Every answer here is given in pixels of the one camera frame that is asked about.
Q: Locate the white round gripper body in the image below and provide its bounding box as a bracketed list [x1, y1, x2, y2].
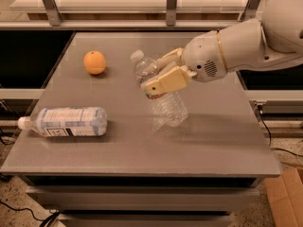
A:
[182, 31, 227, 82]

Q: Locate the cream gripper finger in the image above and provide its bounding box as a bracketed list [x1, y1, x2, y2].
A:
[156, 48, 183, 71]
[141, 65, 193, 96]

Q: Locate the clear bottle with red label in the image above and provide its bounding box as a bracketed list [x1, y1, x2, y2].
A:
[130, 50, 187, 127]

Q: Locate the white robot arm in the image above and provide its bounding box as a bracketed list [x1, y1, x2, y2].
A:
[141, 0, 303, 96]

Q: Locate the clear bottle with blue-white label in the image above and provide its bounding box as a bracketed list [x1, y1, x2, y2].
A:
[18, 107, 107, 137]

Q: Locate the orange fruit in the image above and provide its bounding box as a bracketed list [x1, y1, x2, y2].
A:
[83, 51, 106, 75]

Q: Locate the cardboard box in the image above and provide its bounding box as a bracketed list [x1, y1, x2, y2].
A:
[264, 168, 303, 227]

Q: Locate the grey drawer cabinet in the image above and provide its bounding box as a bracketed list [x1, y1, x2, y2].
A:
[27, 185, 258, 216]

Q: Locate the black cable on right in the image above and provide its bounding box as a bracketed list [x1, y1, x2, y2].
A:
[257, 104, 303, 159]

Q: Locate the metal railing frame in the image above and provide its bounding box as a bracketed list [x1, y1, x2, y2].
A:
[0, 0, 303, 30]

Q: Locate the black cable on floor left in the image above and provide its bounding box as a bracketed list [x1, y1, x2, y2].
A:
[0, 200, 61, 227]

